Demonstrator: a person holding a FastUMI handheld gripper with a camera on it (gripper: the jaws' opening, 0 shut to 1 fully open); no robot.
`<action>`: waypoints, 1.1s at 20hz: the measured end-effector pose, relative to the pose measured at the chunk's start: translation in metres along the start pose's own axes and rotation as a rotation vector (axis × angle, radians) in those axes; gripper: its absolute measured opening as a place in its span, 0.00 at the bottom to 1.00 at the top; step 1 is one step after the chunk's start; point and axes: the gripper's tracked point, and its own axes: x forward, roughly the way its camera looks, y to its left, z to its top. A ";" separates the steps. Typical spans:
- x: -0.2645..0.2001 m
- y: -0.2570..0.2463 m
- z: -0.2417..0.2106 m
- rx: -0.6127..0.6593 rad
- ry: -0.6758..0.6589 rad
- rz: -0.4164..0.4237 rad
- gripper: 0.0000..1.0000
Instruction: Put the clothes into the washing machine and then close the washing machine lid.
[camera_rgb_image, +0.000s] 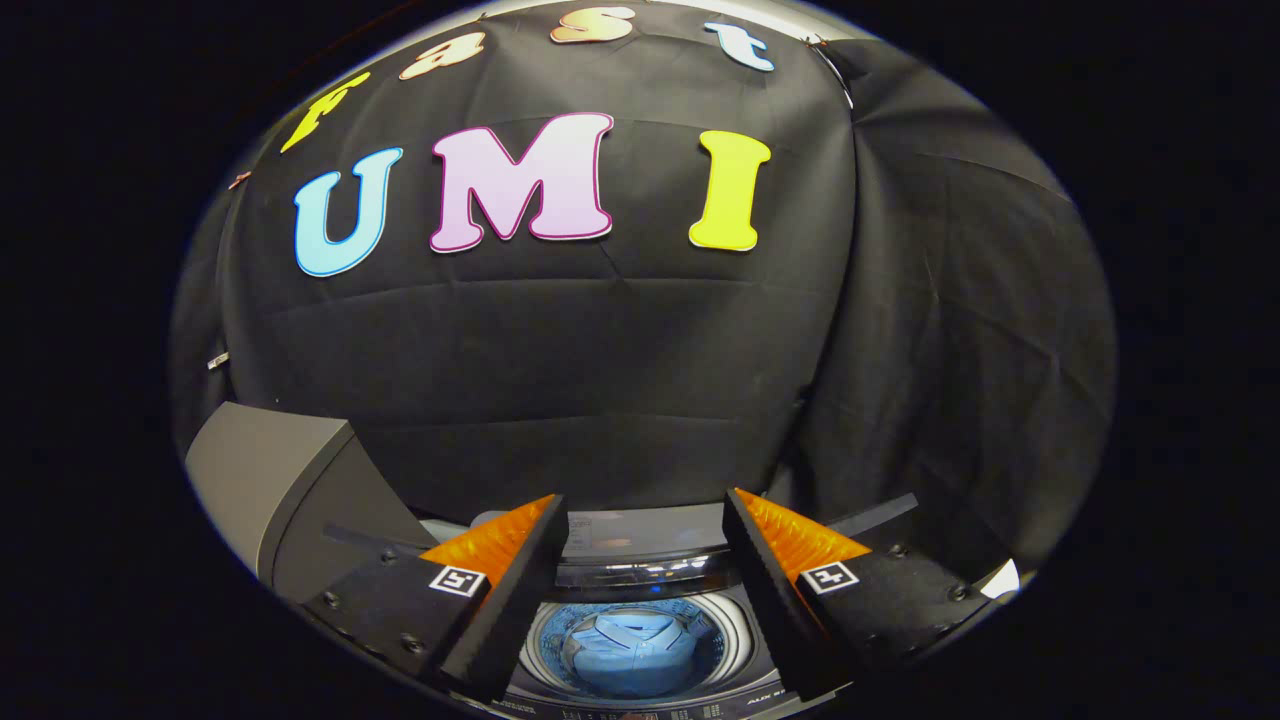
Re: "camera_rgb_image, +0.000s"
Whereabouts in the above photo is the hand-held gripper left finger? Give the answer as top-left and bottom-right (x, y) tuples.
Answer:
(300, 493), (570, 705)

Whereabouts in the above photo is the light blue polo shirt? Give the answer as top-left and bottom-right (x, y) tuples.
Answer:
(570, 612), (702, 699)

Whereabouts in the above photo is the black backdrop cloth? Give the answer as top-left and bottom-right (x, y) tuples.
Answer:
(170, 0), (1117, 593)

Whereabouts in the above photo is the grey washing machine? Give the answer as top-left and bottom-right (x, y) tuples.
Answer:
(420, 495), (921, 720)

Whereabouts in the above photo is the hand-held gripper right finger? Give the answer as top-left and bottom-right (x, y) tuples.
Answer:
(724, 487), (992, 703)

